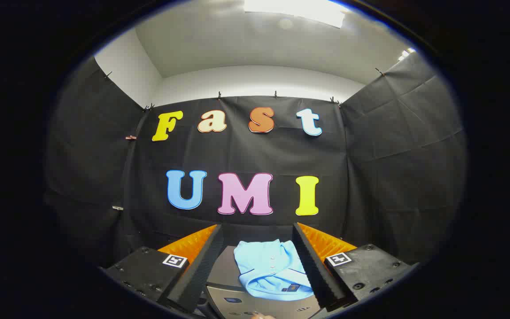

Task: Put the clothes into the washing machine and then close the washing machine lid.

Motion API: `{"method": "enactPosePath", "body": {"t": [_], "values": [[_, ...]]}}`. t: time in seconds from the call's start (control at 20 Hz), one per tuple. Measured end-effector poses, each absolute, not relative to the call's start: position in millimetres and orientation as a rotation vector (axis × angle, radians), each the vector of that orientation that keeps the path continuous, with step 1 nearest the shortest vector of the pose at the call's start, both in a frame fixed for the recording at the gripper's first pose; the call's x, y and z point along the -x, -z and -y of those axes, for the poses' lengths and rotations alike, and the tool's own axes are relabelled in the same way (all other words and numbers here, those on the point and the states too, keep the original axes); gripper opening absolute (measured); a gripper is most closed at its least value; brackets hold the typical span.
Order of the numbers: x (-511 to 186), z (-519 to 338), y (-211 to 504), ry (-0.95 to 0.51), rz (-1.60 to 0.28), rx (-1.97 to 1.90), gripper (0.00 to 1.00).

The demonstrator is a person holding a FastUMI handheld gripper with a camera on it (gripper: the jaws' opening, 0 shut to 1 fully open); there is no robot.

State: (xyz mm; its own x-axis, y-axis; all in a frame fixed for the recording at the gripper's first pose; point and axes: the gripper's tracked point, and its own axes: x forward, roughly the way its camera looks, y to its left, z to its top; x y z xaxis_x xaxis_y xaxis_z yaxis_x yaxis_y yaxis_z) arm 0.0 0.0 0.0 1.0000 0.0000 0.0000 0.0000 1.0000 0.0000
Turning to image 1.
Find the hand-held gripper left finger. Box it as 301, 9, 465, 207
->
104, 224, 225, 314

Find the ceiling light panel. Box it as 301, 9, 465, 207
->
243, 0, 349, 28

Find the black backdrop cloth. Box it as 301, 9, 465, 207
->
45, 51, 467, 266

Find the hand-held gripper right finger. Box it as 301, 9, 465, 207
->
292, 222, 420, 311

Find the grey washing machine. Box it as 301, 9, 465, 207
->
205, 245, 323, 319

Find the light blue polo shirt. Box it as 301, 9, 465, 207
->
233, 239, 315, 302

